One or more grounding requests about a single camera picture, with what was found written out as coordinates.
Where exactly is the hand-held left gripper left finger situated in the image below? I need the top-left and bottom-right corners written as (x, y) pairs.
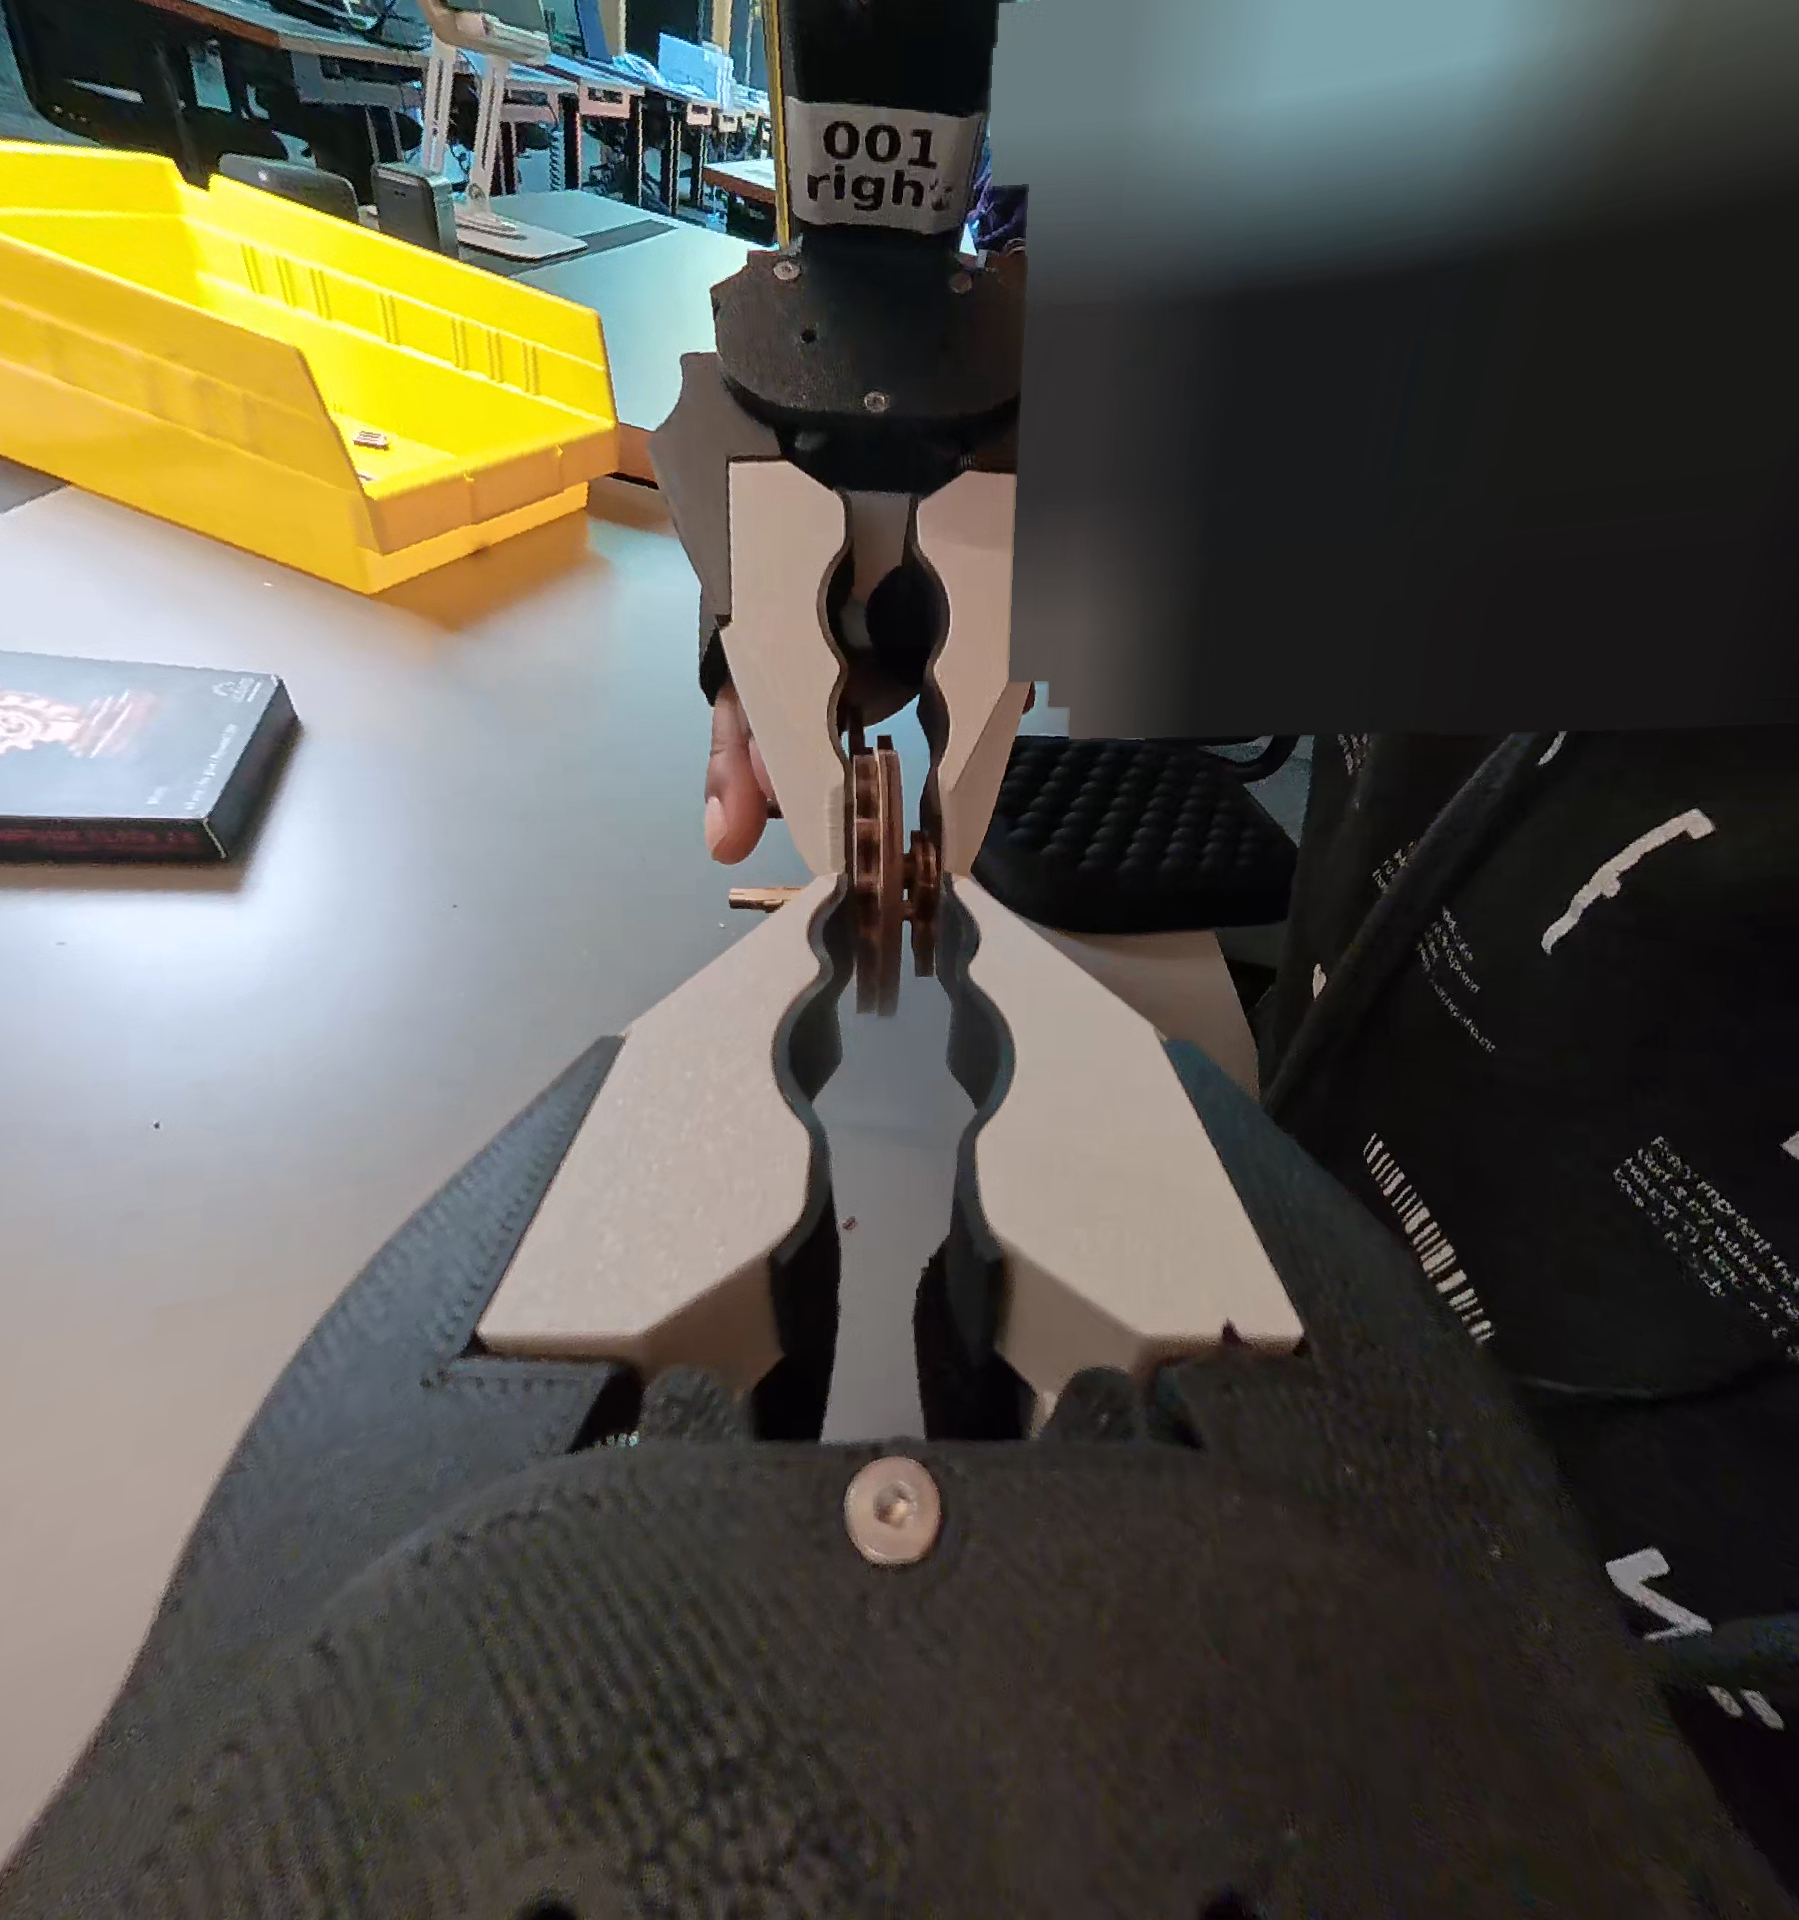
top-left (477, 874), bottom-right (847, 1408)

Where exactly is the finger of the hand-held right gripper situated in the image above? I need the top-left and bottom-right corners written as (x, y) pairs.
top-left (909, 476), bottom-right (1036, 874)
top-left (724, 452), bottom-right (860, 879)

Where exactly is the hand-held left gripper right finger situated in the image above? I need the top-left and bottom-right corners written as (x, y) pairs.
top-left (943, 876), bottom-right (1310, 1432)

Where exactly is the wooden gear assembly with pegs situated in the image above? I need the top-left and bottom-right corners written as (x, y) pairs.
top-left (724, 737), bottom-right (917, 1022)

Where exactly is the person's right hand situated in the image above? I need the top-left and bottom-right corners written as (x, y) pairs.
top-left (702, 694), bottom-right (775, 867)

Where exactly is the wood-edged grey table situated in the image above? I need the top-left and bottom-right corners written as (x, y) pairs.
top-left (509, 189), bottom-right (784, 485)

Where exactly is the black textured seat cushion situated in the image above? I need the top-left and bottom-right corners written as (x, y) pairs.
top-left (973, 737), bottom-right (1300, 935)

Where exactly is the person's black printed hoodie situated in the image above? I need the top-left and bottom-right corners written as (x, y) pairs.
top-left (1258, 734), bottom-right (1799, 1920)

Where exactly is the small grey box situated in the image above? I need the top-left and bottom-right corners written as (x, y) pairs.
top-left (372, 160), bottom-right (459, 251)

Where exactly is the yellow plastic bin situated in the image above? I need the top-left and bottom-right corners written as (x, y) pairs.
top-left (0, 130), bottom-right (621, 596)

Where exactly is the dark wooden table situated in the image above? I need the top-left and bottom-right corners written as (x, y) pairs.
top-left (0, 0), bottom-right (436, 171)

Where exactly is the black puzzle box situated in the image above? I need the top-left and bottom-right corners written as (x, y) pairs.
top-left (0, 643), bottom-right (301, 864)

